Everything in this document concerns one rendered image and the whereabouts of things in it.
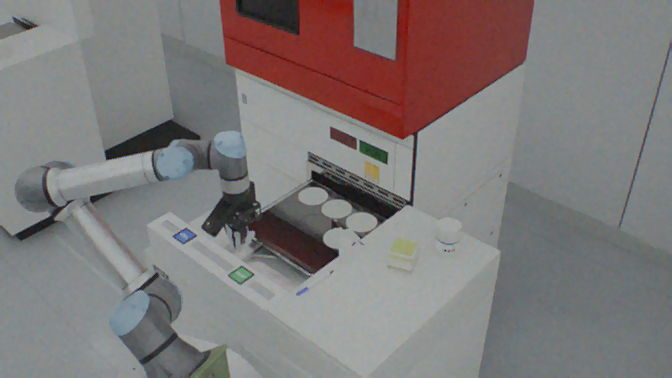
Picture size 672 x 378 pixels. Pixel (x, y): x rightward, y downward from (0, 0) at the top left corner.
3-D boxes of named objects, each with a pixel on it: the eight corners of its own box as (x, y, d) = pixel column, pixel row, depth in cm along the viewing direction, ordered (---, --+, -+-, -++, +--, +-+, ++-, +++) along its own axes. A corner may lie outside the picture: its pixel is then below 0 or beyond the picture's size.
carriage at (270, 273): (230, 247, 219) (229, 240, 217) (311, 301, 199) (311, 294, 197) (211, 259, 214) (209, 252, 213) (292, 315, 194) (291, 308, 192)
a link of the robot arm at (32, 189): (-10, 178, 157) (181, 136, 152) (14, 171, 168) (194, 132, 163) (3, 224, 159) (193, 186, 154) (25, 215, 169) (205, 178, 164)
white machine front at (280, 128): (248, 149, 273) (239, 58, 250) (411, 235, 227) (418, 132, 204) (242, 152, 271) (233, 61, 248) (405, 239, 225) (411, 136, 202)
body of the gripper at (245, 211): (263, 220, 184) (259, 184, 177) (238, 235, 179) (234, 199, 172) (244, 209, 188) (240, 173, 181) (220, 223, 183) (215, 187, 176)
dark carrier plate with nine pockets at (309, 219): (312, 182, 241) (312, 180, 240) (389, 222, 221) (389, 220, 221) (239, 228, 220) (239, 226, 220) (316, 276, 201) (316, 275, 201)
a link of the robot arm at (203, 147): (162, 142, 164) (206, 142, 163) (175, 137, 175) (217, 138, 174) (162, 174, 165) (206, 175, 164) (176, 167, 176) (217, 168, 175)
